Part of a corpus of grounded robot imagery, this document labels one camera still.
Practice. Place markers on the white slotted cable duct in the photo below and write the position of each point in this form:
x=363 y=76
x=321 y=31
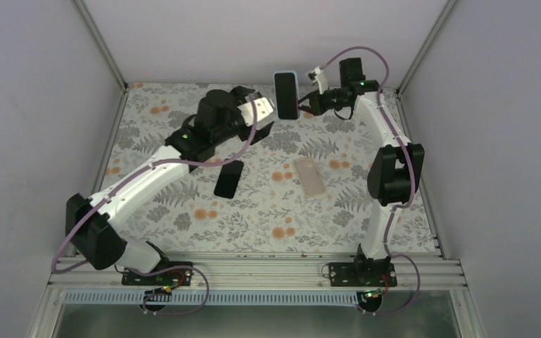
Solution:
x=214 y=298

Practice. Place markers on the black smartphone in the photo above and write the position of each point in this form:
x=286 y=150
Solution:
x=228 y=180

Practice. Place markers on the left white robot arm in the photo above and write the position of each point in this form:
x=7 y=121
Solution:
x=93 y=224

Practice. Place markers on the phone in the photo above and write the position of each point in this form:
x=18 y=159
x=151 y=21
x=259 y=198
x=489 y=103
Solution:
x=286 y=95

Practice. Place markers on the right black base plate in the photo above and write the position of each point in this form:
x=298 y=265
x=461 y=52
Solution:
x=374 y=274

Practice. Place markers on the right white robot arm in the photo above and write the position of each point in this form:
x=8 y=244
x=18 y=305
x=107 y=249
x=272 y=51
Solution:
x=392 y=180

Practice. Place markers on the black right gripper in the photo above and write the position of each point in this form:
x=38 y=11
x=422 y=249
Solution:
x=317 y=106

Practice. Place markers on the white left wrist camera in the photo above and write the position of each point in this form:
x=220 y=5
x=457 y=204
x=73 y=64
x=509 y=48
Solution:
x=261 y=107

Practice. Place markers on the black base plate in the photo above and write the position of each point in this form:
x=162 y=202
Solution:
x=177 y=273
x=374 y=274

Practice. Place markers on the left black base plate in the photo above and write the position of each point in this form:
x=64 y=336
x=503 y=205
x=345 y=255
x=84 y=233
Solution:
x=177 y=273

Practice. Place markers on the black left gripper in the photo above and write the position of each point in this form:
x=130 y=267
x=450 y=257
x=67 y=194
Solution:
x=238 y=94

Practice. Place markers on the cream phone case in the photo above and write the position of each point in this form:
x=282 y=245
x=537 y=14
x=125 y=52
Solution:
x=309 y=177

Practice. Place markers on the aluminium frame left rail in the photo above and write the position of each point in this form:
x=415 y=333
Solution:
x=105 y=89

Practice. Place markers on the aluminium front rail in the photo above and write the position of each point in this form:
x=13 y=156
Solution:
x=287 y=273

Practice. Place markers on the floral patterned table mat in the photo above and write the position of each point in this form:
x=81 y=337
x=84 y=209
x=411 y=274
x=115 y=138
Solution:
x=270 y=212

